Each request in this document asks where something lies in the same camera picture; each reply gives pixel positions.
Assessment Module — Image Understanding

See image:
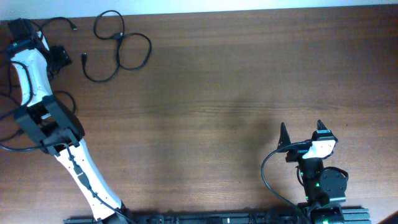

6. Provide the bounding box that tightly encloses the black usb cable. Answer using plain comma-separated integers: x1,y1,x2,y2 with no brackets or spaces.
0,16,78,91
0,90,78,144
81,9,153,83

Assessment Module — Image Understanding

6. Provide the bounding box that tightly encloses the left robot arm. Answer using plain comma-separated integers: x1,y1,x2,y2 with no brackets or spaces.
6,19,132,223

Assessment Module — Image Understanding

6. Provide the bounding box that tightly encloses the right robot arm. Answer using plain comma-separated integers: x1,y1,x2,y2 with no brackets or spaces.
277,120,349,223

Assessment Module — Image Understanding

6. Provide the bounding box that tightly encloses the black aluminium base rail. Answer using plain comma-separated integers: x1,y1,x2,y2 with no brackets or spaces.
63,207,371,224

